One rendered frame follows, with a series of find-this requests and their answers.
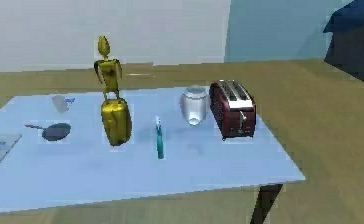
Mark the dark red toaster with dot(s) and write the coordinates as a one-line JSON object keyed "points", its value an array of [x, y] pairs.
{"points": [[235, 113]]}

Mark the golden figure statue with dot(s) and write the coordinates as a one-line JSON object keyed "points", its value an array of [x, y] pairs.
{"points": [[115, 116]]}

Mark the light blue table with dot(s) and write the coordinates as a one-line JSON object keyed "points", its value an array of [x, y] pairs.
{"points": [[90, 173]]}

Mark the grey mug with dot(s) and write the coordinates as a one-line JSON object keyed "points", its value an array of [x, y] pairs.
{"points": [[60, 104]]}

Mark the dark blue furniture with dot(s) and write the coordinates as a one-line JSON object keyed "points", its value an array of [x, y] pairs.
{"points": [[353, 43]]}

